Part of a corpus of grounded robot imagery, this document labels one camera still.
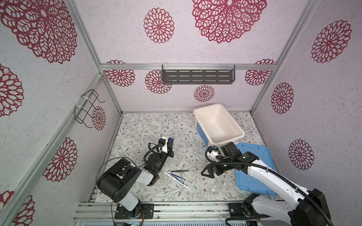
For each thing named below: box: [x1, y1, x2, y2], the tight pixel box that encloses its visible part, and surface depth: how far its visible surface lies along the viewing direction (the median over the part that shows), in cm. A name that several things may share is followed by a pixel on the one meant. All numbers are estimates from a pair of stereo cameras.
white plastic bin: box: [193, 103, 246, 148], surface depth 102 cm
